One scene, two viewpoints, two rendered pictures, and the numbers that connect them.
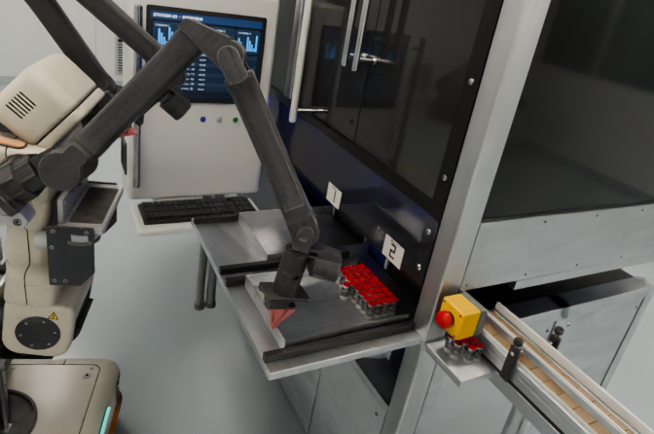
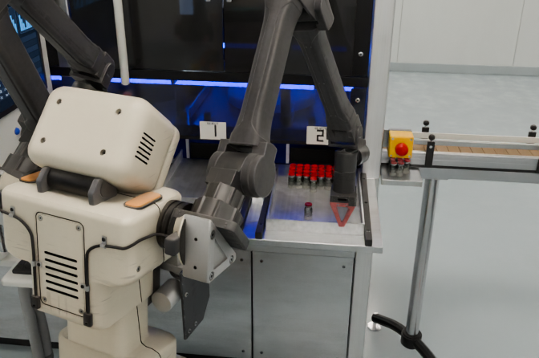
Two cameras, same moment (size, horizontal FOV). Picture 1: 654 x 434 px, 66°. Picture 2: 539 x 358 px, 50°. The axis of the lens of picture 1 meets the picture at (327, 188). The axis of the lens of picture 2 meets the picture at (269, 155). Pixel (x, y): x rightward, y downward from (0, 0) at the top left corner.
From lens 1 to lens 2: 1.26 m
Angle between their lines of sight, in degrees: 48
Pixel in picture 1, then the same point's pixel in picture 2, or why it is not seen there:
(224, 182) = not seen: hidden behind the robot
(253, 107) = (326, 44)
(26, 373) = not seen: outside the picture
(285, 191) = (345, 104)
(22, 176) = (237, 204)
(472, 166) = (388, 35)
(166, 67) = (288, 34)
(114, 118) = (271, 101)
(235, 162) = not seen: hidden behind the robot
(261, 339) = (342, 240)
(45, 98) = (160, 128)
